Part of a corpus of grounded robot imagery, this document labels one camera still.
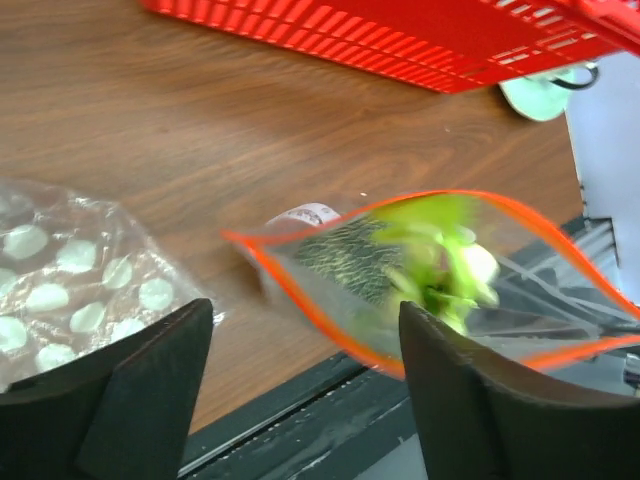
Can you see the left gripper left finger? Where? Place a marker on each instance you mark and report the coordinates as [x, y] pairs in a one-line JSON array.
[[121, 412]]

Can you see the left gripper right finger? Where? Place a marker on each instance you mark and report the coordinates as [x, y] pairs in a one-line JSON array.
[[480, 415]]

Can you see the clear orange zip top bag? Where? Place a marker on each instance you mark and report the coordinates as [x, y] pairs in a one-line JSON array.
[[370, 333]]

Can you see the green toy vegetable stick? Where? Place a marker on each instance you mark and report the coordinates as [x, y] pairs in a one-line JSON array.
[[442, 268]]

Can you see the green toy melon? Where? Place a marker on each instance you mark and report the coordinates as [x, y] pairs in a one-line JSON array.
[[348, 256]]

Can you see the clear bag with white dots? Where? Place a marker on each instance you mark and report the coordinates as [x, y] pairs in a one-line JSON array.
[[77, 275]]

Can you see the mint green saucer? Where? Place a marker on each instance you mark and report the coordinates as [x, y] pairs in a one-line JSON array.
[[536, 98]]

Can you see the cream enamel mug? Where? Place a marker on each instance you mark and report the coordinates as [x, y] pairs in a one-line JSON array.
[[576, 77]]

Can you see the red plastic shopping basket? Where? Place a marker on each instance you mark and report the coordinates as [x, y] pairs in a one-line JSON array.
[[444, 46]]

